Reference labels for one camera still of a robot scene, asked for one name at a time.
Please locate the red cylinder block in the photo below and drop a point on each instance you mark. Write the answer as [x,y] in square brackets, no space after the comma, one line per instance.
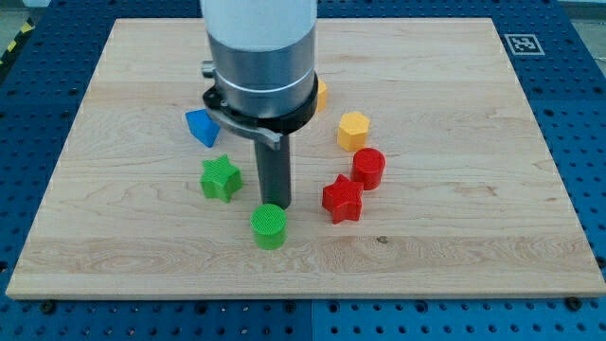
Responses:
[367,167]

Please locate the blue triangle block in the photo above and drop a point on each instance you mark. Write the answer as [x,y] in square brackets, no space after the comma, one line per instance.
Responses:
[202,127]

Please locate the dark cylindrical pointer rod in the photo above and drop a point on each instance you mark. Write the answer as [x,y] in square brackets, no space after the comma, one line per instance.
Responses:
[274,173]

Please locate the yellow hexagon block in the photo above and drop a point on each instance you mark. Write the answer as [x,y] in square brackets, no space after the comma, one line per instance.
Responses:
[352,131]

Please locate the green cylinder block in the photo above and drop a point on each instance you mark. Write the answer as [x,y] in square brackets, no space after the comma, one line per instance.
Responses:
[269,225]

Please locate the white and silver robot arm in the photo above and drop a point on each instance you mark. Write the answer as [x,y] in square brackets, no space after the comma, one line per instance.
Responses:
[263,57]

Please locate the wooden board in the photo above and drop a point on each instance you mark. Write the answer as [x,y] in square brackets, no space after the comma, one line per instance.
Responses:
[471,204]

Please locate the yellow block behind arm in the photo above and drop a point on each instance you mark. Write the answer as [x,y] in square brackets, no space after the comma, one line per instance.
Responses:
[322,96]

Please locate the white fiducial marker tag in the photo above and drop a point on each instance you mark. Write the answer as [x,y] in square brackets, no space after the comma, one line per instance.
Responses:
[522,44]

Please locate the red star block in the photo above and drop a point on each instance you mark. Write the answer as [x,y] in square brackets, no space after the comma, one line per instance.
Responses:
[343,199]

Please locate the green star block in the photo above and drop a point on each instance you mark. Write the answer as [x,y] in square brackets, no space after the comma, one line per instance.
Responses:
[220,179]

